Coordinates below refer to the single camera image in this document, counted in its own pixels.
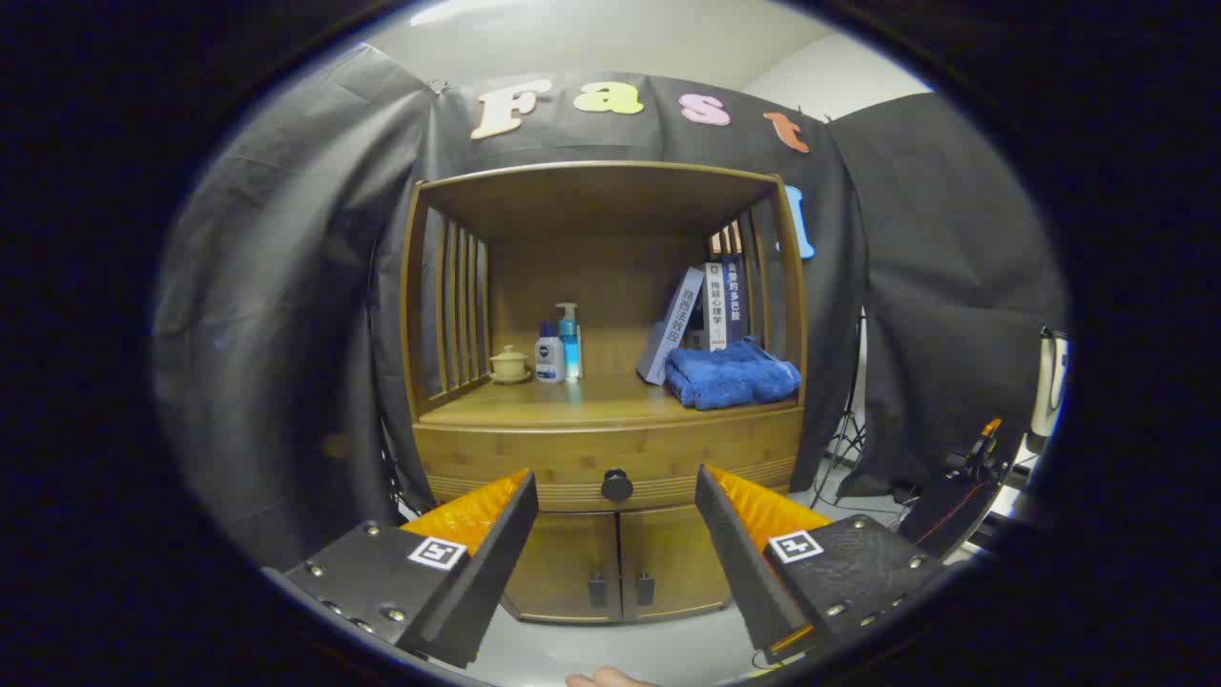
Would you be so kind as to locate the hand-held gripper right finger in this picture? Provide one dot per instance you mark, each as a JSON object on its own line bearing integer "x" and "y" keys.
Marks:
{"x": 744, "y": 563}

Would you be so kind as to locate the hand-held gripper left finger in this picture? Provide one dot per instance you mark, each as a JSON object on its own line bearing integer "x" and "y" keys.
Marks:
{"x": 486, "y": 572}

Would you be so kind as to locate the wooden drawer with black knob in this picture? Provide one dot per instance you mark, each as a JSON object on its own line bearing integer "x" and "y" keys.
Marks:
{"x": 534, "y": 458}

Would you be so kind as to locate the wooden countertop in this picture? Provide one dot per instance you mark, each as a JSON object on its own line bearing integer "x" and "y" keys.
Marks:
{"x": 591, "y": 401}

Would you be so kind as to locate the wooden cabinet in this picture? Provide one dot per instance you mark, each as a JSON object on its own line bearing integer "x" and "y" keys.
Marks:
{"x": 591, "y": 200}

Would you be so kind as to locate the light stand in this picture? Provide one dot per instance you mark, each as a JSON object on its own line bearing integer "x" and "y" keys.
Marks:
{"x": 849, "y": 429}

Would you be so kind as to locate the blue folded towel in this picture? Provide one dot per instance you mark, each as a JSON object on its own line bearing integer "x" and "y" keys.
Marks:
{"x": 730, "y": 377}

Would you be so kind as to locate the beige lidded teacup with saucer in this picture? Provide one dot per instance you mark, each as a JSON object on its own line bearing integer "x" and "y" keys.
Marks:
{"x": 509, "y": 365}

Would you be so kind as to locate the black equipment with orange part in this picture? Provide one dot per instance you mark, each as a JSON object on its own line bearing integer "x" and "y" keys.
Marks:
{"x": 944, "y": 506}

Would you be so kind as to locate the white lotion bottle blue cap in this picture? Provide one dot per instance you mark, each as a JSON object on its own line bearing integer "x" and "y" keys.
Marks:
{"x": 548, "y": 363}

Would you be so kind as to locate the blue pump bottle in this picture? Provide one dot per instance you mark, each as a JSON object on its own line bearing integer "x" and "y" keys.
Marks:
{"x": 570, "y": 348}

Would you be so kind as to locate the grey leaning book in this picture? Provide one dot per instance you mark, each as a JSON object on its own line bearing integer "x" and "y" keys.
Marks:
{"x": 672, "y": 320}

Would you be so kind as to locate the dark blue book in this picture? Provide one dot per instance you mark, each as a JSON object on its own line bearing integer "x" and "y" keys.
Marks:
{"x": 734, "y": 296}

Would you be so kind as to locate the white appliance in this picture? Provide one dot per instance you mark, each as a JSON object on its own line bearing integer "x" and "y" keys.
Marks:
{"x": 1045, "y": 401}

